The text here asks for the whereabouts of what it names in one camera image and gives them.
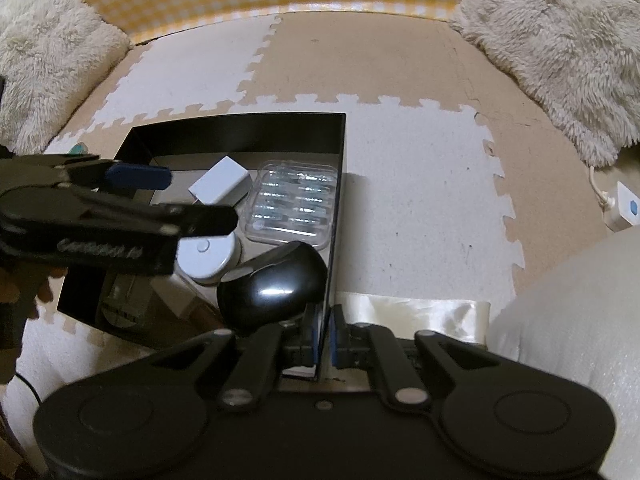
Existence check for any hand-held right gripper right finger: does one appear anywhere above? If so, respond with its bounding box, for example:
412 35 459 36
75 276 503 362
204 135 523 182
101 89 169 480
330 304 493 408

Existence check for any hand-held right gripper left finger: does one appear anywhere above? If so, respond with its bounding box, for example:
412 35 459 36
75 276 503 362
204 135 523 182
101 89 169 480
145 302 321 408

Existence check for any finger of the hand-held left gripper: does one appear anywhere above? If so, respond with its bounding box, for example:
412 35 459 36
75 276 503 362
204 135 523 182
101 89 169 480
70 187 239 239
15 154 174 194

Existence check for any white round device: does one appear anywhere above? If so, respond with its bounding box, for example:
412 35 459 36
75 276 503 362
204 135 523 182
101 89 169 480
175 234 238 286

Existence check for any white charger adapter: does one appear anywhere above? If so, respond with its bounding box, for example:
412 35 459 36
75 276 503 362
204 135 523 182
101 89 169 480
188 156 251 206

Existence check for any black computer mouse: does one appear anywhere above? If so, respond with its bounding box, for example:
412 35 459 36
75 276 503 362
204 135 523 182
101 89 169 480
216 241 328 333

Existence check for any clear plastic blister package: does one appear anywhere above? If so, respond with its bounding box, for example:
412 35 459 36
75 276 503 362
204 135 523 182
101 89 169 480
243 159 337 248

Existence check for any black box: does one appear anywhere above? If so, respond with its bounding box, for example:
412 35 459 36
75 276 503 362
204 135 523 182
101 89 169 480
56 112 348 381

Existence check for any person's left hand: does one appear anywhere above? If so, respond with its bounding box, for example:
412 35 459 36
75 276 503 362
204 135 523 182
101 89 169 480
22 266 69 319

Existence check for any cream fluffy pillow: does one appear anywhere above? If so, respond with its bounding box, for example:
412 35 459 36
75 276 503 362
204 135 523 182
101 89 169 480
450 0 640 168
0 0 133 153

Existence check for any foam puzzle mat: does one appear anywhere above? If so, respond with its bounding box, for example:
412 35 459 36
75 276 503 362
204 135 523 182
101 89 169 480
0 10 640 411

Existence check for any white textured cloth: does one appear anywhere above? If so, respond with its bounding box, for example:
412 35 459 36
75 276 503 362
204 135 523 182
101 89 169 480
487 232 640 480

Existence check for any white power strip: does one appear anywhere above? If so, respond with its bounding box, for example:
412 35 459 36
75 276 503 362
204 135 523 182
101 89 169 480
602 182 640 232

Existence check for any black cable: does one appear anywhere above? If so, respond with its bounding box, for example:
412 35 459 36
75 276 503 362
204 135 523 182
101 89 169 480
0 370 43 461

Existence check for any white power cable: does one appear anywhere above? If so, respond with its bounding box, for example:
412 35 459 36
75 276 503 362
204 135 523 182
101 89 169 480
589 164 617 211

